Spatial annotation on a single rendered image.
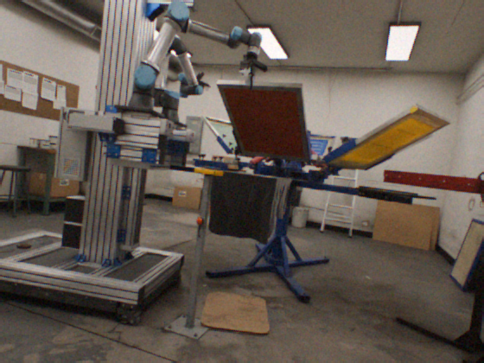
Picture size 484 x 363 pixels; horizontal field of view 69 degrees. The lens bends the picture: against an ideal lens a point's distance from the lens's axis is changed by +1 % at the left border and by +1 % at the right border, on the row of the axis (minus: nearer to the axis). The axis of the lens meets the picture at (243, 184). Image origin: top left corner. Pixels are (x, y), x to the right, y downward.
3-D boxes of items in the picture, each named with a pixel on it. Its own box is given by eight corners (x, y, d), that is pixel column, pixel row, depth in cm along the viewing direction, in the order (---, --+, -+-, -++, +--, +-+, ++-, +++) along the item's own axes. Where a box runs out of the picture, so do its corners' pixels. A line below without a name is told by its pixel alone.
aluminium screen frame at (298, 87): (301, 87, 216) (302, 83, 218) (216, 83, 235) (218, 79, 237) (308, 161, 281) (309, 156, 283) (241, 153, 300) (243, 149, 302)
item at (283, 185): (268, 244, 221) (277, 178, 219) (263, 243, 222) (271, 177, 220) (284, 233, 264) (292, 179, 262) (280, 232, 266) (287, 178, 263)
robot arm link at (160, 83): (158, 105, 259) (167, 31, 257) (144, 105, 267) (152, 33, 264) (170, 109, 270) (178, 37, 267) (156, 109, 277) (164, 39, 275)
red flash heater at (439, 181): (502, 199, 236) (505, 181, 236) (480, 196, 206) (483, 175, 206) (410, 187, 283) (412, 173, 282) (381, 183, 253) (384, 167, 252)
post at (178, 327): (197, 340, 195) (219, 170, 190) (163, 329, 202) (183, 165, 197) (213, 325, 216) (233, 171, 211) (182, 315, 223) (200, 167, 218)
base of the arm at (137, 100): (123, 105, 206) (124, 89, 206) (134, 111, 221) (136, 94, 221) (147, 109, 204) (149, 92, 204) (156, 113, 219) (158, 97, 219)
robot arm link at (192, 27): (162, 30, 218) (236, 54, 234) (164, 24, 207) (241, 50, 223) (166, 12, 217) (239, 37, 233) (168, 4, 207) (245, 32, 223)
